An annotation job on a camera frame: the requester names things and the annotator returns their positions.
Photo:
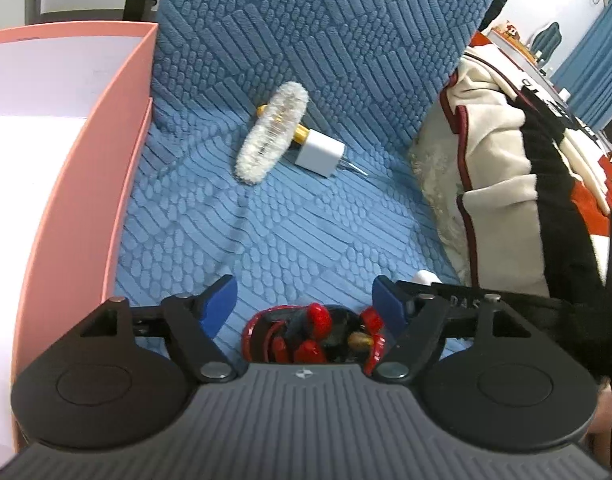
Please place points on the blue curtain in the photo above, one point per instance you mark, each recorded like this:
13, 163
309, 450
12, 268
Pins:
593, 60

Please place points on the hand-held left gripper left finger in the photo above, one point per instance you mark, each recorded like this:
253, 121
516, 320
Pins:
220, 306

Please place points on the blue textured sofa cover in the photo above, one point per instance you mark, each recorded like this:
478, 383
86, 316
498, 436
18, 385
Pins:
296, 240

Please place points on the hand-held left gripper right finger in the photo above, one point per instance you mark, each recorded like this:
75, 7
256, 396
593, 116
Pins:
387, 305

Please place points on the beige patterned cushion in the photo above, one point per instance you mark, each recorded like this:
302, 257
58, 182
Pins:
438, 170

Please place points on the small white object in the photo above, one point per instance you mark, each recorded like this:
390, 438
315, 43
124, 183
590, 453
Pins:
426, 277

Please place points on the red and black toy car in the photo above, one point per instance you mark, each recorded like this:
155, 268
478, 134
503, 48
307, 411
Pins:
315, 317

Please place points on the white charger adapter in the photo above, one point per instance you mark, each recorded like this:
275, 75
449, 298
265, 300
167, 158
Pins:
320, 152

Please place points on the cream black red jacket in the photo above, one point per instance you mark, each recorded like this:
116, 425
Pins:
501, 160

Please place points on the pink storage box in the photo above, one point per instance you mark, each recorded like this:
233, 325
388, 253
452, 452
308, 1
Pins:
111, 185

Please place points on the dark green hanging garment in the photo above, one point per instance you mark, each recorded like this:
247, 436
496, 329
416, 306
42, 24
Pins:
548, 40

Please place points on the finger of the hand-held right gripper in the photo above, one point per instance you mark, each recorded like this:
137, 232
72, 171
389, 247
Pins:
458, 297

